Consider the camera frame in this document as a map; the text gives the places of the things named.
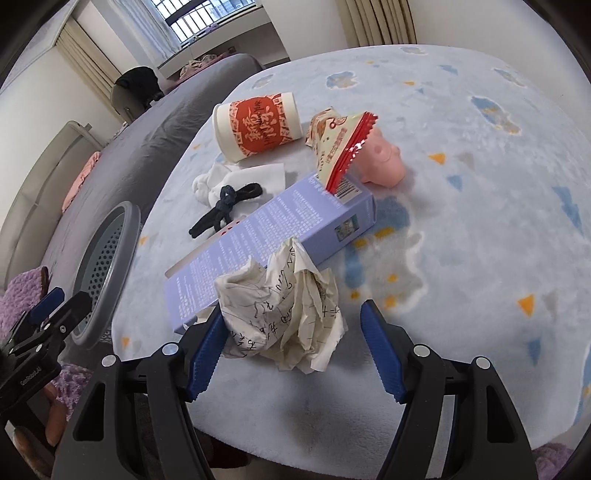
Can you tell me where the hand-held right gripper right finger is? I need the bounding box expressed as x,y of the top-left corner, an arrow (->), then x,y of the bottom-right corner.
360,299 -> 539,480

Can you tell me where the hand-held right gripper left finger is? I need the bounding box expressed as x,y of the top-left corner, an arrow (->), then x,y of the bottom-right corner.
51,305 -> 232,480

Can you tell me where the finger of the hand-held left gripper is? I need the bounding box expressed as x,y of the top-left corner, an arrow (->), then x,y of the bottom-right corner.
51,291 -> 93,333
21,286 -> 66,326

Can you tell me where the written paper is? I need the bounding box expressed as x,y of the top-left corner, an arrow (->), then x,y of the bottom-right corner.
215,236 -> 348,374

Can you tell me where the grey perforated waste bin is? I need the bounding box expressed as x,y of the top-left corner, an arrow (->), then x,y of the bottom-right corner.
69,202 -> 141,348

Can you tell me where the lilac cardboard box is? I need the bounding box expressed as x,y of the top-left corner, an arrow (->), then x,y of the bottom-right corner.
165,173 -> 377,334

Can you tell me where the white tissue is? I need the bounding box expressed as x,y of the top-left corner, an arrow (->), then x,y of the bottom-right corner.
191,162 -> 287,217

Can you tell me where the red and white paper cup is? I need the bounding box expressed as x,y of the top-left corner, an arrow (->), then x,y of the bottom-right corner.
212,91 -> 303,163

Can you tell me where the person's left hand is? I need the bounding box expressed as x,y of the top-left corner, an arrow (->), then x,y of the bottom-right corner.
13,383 -> 64,476

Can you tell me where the purple fleece clothing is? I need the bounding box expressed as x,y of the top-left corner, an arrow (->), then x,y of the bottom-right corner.
0,267 -> 100,421

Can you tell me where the beige headboard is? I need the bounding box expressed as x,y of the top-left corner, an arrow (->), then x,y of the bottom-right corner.
0,121 -> 105,289

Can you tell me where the pink cloth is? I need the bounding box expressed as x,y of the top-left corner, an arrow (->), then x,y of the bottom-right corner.
62,151 -> 101,213

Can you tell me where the bed with grey sheet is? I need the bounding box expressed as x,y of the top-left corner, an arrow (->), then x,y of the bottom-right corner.
39,53 -> 265,365

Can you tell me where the pink pig toy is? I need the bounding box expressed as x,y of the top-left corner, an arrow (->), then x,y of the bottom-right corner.
355,128 -> 407,188

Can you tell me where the beige chair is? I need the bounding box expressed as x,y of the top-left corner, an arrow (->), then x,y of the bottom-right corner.
111,83 -> 153,123

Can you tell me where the red-edged snack wrapper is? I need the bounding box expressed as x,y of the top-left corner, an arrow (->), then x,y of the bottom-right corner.
305,107 -> 379,192

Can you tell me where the black garment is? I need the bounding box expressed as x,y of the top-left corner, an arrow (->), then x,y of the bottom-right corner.
115,67 -> 164,104

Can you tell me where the beige curtain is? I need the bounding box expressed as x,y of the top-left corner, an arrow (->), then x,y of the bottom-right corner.
335,0 -> 419,49
55,18 -> 126,95

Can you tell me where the pink clothes pile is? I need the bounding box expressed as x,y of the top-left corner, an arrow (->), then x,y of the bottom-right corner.
179,54 -> 227,79

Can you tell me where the barred window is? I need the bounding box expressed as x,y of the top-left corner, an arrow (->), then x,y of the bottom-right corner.
141,0 -> 259,44

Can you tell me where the black hair tie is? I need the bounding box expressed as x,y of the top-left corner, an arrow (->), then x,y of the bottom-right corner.
188,183 -> 264,238

